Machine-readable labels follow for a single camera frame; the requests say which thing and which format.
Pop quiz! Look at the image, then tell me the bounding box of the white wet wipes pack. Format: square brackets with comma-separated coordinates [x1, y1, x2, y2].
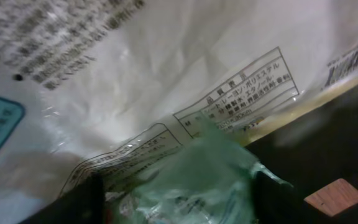
[0, 0, 358, 223]

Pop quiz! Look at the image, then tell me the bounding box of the teal sachet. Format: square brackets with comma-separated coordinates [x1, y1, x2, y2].
[111, 121, 291, 224]

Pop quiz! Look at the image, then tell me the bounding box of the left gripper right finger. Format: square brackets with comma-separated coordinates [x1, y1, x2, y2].
[252, 172, 306, 224]

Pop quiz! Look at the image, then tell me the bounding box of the grey plastic basket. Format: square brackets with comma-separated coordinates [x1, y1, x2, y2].
[247, 85, 358, 223]

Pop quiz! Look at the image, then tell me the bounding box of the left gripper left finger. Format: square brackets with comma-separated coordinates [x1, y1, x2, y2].
[20, 174, 105, 224]

